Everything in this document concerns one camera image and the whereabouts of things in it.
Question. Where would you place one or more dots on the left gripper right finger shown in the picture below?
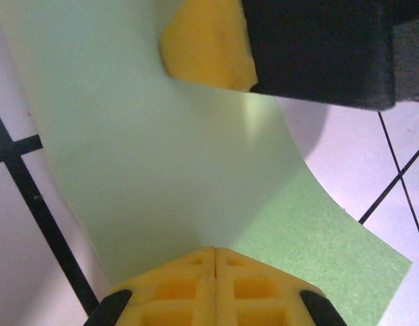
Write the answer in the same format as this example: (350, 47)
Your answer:
(256, 292)

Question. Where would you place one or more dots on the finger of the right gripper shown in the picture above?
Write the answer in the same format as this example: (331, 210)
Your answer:
(297, 51)

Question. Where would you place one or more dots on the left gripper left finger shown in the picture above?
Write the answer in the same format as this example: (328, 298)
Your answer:
(175, 292)

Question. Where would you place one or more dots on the green paper sheet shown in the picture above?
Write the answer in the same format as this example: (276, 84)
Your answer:
(161, 153)

